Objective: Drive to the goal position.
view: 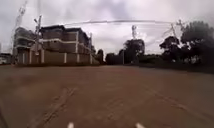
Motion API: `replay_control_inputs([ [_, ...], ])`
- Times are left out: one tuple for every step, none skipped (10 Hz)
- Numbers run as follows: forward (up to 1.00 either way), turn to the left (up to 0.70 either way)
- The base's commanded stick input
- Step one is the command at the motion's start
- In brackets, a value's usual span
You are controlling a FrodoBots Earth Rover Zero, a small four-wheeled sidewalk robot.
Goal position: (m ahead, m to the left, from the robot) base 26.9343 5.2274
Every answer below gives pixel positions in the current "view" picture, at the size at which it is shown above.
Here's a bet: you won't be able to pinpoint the row of dark trees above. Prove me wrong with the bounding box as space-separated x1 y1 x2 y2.
96 20 214 69

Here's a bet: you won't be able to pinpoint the brown dirt road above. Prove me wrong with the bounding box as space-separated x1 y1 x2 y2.
0 63 214 128

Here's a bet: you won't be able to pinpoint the construction crane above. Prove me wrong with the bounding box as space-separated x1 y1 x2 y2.
11 0 29 38

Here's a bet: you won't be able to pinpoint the overhead wires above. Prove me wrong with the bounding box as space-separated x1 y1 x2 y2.
38 19 183 28

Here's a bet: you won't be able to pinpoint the tall mast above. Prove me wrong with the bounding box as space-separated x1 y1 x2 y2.
131 24 138 41

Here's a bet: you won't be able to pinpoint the brown multi-storey building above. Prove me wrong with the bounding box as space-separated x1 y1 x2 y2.
12 24 101 66

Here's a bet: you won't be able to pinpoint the utility pole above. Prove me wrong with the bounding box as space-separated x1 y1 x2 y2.
33 14 43 65

